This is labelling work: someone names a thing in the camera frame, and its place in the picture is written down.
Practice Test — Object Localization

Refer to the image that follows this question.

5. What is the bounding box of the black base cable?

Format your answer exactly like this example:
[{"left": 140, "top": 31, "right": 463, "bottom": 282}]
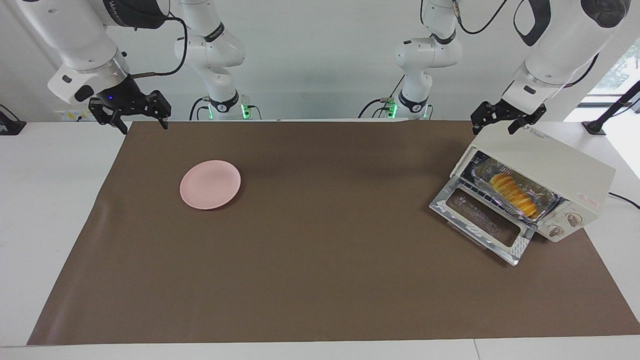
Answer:
[
  {"left": 189, "top": 96, "right": 209, "bottom": 121},
  {"left": 357, "top": 75, "right": 407, "bottom": 119}
]

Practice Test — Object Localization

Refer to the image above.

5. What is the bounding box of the glass oven door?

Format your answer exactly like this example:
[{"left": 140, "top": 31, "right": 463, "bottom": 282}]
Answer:
[{"left": 429, "top": 175, "right": 538, "bottom": 267}]

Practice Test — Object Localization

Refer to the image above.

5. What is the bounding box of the black oven power cable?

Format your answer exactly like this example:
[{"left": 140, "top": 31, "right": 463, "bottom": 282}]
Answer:
[{"left": 607, "top": 191, "right": 640, "bottom": 210}]

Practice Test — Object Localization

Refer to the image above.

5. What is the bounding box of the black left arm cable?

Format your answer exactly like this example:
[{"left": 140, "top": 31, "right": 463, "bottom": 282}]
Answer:
[{"left": 452, "top": 0, "right": 508, "bottom": 35}]

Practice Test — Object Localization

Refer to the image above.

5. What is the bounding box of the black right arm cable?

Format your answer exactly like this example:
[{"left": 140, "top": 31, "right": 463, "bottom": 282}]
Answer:
[{"left": 120, "top": 12, "right": 189, "bottom": 78}]

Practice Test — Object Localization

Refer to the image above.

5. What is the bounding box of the cream toaster oven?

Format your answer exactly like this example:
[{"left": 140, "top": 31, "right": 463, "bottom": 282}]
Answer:
[{"left": 429, "top": 120, "right": 617, "bottom": 267}]

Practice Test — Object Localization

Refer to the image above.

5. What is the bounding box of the aluminium foil tray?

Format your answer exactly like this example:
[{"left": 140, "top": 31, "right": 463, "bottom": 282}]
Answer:
[{"left": 471, "top": 152, "right": 561, "bottom": 224}]

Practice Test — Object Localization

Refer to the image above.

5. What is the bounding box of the black low stand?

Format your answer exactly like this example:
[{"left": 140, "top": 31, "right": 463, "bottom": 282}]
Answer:
[{"left": 0, "top": 104, "right": 27, "bottom": 136}]

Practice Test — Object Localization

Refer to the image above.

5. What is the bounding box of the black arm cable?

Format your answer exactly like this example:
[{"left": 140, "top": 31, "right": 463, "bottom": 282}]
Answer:
[
  {"left": 452, "top": 0, "right": 508, "bottom": 35},
  {"left": 120, "top": 12, "right": 189, "bottom": 78}
]

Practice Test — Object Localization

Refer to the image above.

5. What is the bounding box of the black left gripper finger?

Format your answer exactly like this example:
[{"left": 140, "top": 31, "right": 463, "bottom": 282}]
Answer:
[
  {"left": 471, "top": 101, "right": 501, "bottom": 136},
  {"left": 507, "top": 104, "right": 547, "bottom": 135}
]

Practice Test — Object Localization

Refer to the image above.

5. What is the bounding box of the pink round plate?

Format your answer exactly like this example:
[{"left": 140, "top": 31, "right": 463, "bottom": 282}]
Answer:
[{"left": 179, "top": 160, "right": 242, "bottom": 210}]

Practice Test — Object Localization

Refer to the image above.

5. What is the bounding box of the black camera stand with pole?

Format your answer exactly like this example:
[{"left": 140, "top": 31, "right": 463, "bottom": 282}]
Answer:
[{"left": 582, "top": 80, "right": 640, "bottom": 136}]

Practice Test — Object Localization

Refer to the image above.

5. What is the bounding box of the sliced yellow bread loaf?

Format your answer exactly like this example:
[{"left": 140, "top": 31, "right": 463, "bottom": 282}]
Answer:
[{"left": 490, "top": 172, "right": 539, "bottom": 217}]

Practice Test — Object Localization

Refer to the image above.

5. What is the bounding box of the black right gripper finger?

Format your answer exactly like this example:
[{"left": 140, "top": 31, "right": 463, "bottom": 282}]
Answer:
[
  {"left": 89, "top": 98, "right": 129, "bottom": 135},
  {"left": 146, "top": 90, "right": 172, "bottom": 130}
]

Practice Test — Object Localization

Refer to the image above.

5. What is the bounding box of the brown table mat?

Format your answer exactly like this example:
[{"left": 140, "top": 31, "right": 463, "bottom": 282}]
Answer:
[{"left": 27, "top": 120, "right": 640, "bottom": 346}]

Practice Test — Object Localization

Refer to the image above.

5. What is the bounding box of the bright window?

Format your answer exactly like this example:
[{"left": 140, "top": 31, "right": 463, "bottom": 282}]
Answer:
[{"left": 570, "top": 37, "right": 640, "bottom": 123}]

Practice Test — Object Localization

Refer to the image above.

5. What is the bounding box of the white wall socket box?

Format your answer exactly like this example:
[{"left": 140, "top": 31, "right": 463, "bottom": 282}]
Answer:
[{"left": 54, "top": 107, "right": 96, "bottom": 122}]

